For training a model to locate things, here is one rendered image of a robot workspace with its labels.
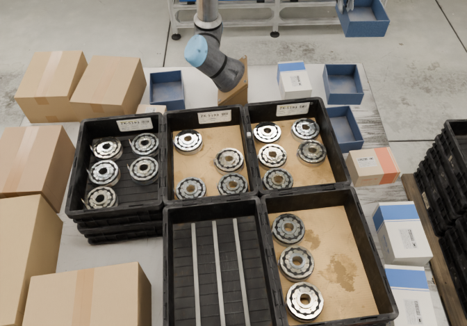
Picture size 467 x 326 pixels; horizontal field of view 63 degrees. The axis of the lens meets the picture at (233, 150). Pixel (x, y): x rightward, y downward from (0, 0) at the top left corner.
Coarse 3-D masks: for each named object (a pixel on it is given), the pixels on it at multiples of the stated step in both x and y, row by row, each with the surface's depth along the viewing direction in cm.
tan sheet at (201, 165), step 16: (208, 128) 150; (224, 128) 149; (208, 144) 145; (224, 144) 144; (240, 144) 144; (176, 160) 140; (192, 160) 140; (208, 160) 140; (176, 176) 136; (192, 176) 136; (208, 176) 136; (208, 192) 132
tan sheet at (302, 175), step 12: (288, 120) 151; (288, 132) 147; (288, 144) 144; (288, 156) 140; (288, 168) 137; (300, 168) 137; (312, 168) 137; (324, 168) 137; (300, 180) 134; (312, 180) 134; (324, 180) 134
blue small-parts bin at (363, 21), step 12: (360, 0) 154; (372, 0) 154; (336, 12) 155; (348, 12) 154; (360, 12) 154; (372, 12) 155; (384, 12) 144; (348, 24) 141; (360, 24) 140; (372, 24) 141; (384, 24) 141; (348, 36) 144; (360, 36) 145; (372, 36) 145
